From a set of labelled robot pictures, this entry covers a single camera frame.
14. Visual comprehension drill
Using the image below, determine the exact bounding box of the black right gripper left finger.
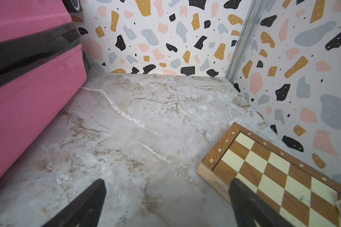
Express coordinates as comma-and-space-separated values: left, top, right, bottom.
43, 179, 107, 227

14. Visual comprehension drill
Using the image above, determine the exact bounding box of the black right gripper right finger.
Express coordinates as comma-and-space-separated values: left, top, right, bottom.
228, 178, 292, 227

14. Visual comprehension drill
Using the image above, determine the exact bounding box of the pink hard-shell suitcase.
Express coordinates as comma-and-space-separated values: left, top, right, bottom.
0, 1, 91, 178

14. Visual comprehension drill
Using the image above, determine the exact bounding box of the wooden chess board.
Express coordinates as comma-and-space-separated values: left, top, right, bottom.
197, 124, 341, 227

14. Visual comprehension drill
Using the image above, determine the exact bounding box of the right aluminium corner post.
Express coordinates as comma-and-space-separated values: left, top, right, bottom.
226, 0, 268, 85

